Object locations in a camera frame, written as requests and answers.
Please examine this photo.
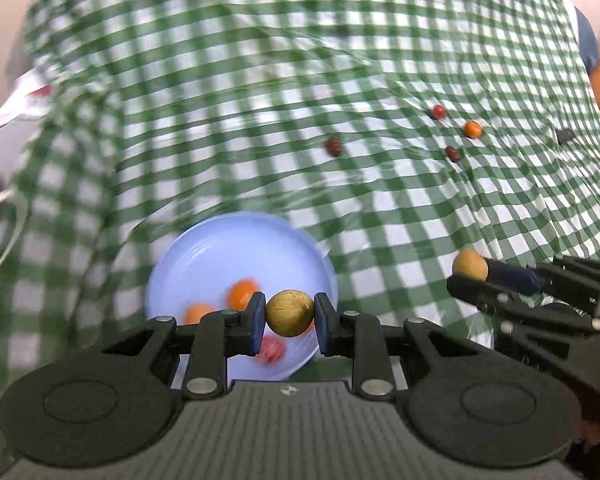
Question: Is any orange tangerine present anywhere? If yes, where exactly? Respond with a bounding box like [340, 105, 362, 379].
[227, 279, 260, 311]
[184, 303, 216, 326]

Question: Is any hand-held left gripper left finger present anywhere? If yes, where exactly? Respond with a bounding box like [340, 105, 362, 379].
[100, 292, 267, 401]

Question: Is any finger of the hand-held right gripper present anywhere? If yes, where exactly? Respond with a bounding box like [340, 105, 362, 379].
[446, 275, 600, 337]
[484, 255, 600, 313]

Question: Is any white charging cable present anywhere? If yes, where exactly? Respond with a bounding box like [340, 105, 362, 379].
[0, 190, 31, 291]

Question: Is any green white checked tablecloth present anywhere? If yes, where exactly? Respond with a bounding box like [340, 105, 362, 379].
[0, 0, 600, 461]

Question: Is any yellow green lemon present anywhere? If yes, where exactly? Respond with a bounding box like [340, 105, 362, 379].
[265, 289, 315, 338]

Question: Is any light blue plate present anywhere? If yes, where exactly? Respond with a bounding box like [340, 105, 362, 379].
[146, 211, 340, 382]

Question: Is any small yellow plum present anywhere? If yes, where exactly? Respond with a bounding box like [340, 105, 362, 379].
[452, 249, 489, 282]

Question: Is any white box with red mark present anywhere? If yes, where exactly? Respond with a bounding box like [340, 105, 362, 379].
[0, 67, 56, 181]

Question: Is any pink red apple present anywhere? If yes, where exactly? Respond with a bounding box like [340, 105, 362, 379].
[259, 337, 286, 365]

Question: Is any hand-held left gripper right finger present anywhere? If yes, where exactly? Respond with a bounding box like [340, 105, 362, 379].
[314, 292, 481, 398]

